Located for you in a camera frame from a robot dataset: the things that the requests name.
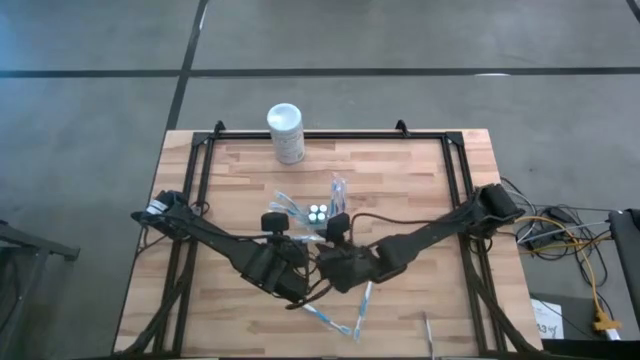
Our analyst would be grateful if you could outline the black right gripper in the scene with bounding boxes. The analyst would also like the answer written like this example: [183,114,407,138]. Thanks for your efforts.
[317,213,379,294]

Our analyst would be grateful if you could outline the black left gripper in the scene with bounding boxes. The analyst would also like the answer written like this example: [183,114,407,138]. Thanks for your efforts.
[261,212,310,303]

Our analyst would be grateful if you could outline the clear acrylic organizer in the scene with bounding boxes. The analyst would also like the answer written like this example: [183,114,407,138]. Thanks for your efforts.
[291,199,351,235]

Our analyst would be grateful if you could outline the white wipes canister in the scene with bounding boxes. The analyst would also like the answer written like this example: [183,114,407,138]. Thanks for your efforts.
[265,102,307,166]

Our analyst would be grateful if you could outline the white paper sheet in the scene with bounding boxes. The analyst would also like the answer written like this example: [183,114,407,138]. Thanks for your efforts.
[529,297,566,341]

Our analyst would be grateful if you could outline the black power adapter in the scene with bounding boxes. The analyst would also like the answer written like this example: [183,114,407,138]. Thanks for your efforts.
[548,206,576,224]

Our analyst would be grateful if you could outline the black equipment box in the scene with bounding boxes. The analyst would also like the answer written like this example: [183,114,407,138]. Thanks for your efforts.
[541,337,640,360]

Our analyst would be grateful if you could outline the grey metal stand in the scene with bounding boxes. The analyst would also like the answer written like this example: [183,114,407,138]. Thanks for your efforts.
[0,218,81,360]

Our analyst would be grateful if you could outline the yellow power plug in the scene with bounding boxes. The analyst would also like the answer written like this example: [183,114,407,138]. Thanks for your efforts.
[592,310,624,332]

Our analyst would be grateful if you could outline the black case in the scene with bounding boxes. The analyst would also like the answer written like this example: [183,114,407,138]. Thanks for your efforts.
[607,208,640,331]

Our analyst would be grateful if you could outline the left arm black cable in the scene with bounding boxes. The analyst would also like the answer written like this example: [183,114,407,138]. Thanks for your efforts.
[283,283,335,310]

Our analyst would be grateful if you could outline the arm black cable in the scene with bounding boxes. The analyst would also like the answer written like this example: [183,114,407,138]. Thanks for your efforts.
[283,283,335,310]
[349,213,454,241]

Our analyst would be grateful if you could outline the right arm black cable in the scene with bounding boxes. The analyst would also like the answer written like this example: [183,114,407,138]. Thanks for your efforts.
[349,213,454,241]

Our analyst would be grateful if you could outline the black aluminium rig frame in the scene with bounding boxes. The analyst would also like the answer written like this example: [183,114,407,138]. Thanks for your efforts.
[112,119,544,359]

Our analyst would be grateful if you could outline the white floor cable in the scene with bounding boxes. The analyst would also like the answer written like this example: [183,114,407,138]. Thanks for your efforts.
[516,219,614,245]

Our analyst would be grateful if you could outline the black floor cable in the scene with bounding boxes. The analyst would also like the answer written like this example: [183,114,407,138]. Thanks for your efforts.
[517,202,617,301]

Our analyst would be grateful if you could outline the yellow floor cable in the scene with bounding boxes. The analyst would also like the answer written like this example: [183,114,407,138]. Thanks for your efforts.
[513,214,609,326]

